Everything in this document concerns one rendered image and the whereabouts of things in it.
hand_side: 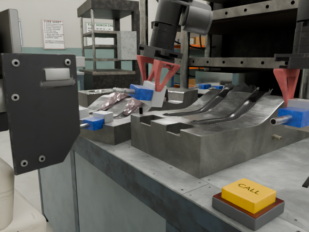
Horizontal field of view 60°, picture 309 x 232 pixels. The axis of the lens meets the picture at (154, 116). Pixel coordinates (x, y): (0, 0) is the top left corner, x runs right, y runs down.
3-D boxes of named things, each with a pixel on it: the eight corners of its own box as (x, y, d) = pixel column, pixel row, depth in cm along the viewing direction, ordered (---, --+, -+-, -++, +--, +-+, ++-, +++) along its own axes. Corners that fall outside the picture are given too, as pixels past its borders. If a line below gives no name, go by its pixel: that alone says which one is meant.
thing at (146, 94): (115, 104, 59) (120, 80, 58) (105, 98, 63) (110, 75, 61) (162, 107, 67) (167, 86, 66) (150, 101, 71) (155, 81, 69)
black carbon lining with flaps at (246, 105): (199, 134, 61) (201, 92, 59) (157, 121, 73) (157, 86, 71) (280, 115, 81) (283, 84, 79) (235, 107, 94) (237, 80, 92)
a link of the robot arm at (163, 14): (158, -3, 64) (161, -8, 58) (185, 4, 65) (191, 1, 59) (151, 27, 65) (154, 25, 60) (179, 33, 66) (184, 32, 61)
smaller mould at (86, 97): (88, 108, 129) (87, 94, 127) (76, 104, 141) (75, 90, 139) (123, 104, 141) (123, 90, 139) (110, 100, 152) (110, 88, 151)
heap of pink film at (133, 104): (132, 116, 85) (131, 91, 83) (94, 109, 95) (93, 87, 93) (175, 104, 105) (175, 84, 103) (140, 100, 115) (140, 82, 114)
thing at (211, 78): (230, 106, 143) (232, 73, 140) (194, 100, 165) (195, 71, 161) (279, 97, 173) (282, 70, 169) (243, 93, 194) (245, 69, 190)
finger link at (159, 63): (157, 88, 70) (165, 52, 68) (174, 95, 65) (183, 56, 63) (135, 85, 66) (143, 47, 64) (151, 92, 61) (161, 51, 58)
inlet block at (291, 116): (286, 141, 42) (290, 107, 41) (257, 134, 46) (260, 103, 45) (320, 130, 50) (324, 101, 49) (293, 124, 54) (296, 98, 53)
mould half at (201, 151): (199, 179, 54) (201, 113, 51) (130, 145, 74) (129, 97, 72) (311, 136, 83) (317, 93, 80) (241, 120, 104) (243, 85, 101)
